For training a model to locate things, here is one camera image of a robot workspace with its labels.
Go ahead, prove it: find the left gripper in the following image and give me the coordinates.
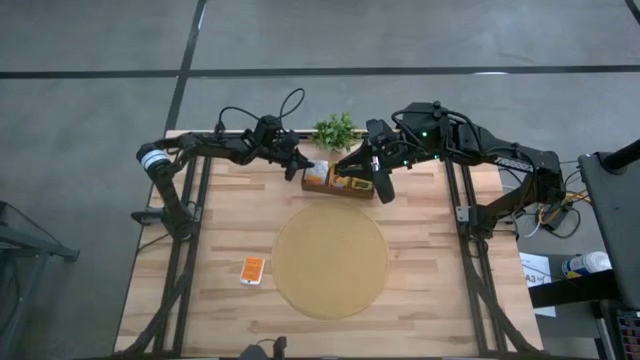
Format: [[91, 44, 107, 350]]
[[244, 115, 315, 182]]

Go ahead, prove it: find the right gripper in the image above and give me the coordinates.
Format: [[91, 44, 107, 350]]
[[336, 118, 419, 205]]

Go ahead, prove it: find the brown wooden compartment box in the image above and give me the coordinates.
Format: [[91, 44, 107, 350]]
[[301, 162, 375, 200]]

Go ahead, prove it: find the green plant in white pot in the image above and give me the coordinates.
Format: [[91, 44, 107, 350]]
[[312, 112, 362, 154]]

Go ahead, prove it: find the round woven placemat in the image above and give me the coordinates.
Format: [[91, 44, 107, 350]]
[[271, 202, 390, 320]]

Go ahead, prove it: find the white paper sheet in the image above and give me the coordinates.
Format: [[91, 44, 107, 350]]
[[518, 252, 557, 319]]

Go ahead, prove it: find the black power supply box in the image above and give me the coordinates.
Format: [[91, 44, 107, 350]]
[[539, 197, 581, 239]]

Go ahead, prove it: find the small black device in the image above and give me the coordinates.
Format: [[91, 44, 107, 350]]
[[239, 335, 289, 360]]

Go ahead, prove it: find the white wipes canister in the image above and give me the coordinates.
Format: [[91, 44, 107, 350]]
[[560, 251, 613, 280]]

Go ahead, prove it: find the dark grey equipment cart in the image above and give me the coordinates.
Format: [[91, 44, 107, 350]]
[[528, 149, 640, 311]]

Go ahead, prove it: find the black vertical pole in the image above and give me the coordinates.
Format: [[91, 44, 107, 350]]
[[599, 139, 640, 174]]

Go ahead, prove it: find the grey metal stand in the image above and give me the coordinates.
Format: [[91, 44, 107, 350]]
[[0, 199, 81, 360]]

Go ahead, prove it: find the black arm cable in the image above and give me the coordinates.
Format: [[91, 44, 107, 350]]
[[217, 87, 307, 135]]

